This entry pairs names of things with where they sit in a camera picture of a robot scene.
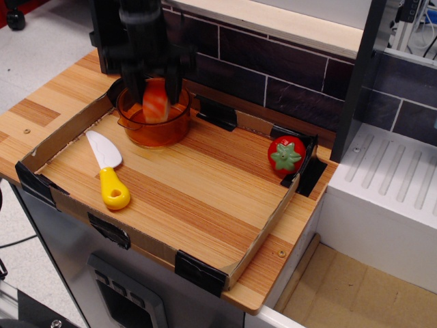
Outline grey toy oven front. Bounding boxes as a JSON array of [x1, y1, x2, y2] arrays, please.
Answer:
[[13, 187, 245, 327]]

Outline red toy tomato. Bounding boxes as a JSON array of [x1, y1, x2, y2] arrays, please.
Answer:
[[268, 135, 306, 174]]

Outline black caster wheel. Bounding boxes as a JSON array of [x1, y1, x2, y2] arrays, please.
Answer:
[[6, 8, 26, 31]]

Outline white toy sink unit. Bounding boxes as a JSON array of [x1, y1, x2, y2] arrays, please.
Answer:
[[317, 124, 436, 292]]

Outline salmon sushi toy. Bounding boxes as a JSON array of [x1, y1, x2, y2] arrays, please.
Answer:
[[142, 81, 171, 124]]

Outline black floor cable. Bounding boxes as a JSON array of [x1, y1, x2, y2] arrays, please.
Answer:
[[0, 234, 37, 249]]

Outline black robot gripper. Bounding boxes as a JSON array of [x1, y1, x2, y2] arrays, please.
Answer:
[[102, 10, 197, 105]]

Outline yellow handled toy knife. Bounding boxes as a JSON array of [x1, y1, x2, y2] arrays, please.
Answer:
[[85, 131, 131, 210]]

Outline cardboard fence with black tape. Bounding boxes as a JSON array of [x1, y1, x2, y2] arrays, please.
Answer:
[[16, 80, 328, 307]]

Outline orange transparent plastic pot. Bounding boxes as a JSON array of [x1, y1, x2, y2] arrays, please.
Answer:
[[117, 78, 192, 147]]

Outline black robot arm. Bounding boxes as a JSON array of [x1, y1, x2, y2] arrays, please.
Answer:
[[104, 1, 196, 105]]

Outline dark grey cabinet post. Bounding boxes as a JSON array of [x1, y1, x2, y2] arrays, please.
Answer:
[[330, 1, 386, 163]]

